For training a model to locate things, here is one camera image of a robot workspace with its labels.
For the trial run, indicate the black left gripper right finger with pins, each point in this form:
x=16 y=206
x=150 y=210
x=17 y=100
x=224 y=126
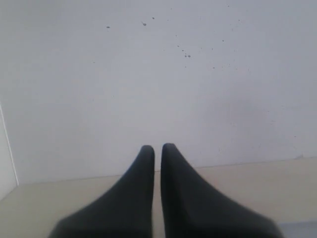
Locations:
x=192 y=208

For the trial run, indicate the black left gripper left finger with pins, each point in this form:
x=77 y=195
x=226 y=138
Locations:
x=124 y=211

